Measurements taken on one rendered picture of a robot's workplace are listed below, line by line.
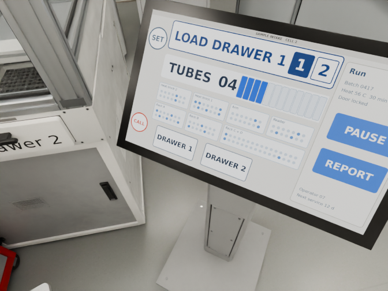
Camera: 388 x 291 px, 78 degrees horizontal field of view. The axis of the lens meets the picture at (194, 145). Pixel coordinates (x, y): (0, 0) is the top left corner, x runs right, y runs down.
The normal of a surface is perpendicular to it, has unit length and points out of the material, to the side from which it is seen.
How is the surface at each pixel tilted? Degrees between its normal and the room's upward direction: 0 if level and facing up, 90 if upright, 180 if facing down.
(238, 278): 5
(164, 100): 50
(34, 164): 90
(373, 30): 90
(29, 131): 90
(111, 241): 0
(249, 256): 5
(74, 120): 90
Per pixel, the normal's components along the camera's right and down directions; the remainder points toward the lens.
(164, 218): -0.01, -0.62
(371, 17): -0.98, 0.16
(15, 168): 0.18, 0.77
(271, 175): -0.34, 0.15
